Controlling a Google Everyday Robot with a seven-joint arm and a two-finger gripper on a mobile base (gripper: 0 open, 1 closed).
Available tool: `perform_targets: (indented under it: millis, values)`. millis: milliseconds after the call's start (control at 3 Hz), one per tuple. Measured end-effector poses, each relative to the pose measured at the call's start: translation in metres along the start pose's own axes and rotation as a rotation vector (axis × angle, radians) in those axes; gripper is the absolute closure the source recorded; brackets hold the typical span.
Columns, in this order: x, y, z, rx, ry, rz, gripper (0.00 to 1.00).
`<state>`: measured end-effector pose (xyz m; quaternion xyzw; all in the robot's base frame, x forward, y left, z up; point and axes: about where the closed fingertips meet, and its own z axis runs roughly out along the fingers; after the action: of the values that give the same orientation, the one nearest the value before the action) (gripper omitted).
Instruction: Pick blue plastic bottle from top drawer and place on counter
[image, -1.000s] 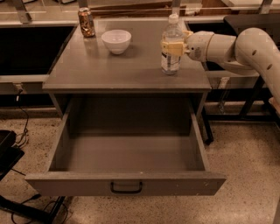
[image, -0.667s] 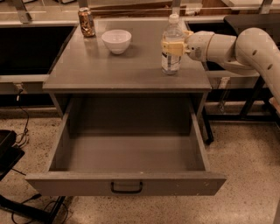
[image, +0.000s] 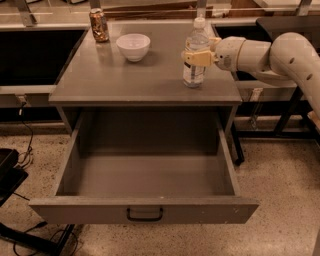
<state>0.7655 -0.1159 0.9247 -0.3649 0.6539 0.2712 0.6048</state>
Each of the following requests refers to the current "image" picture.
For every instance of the open grey top drawer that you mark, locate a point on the open grey top drawer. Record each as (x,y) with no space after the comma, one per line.
(178,161)

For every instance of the clear plastic water bottle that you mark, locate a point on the clear plastic water bottle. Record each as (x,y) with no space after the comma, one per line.
(196,43)

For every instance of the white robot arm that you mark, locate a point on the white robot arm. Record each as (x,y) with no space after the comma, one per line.
(290,57)

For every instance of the patterned drink can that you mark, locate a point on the patterned drink can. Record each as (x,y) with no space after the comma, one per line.
(99,25)

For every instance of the grey cabinet with counter top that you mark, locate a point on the grey cabinet with counter top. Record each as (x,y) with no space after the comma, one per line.
(98,75)

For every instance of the black drawer handle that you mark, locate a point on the black drawer handle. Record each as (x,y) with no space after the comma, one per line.
(144,215)

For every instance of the white ceramic bowl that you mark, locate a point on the white ceramic bowl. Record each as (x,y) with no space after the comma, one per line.
(134,46)

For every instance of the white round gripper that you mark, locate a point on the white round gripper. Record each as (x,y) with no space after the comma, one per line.
(227,53)

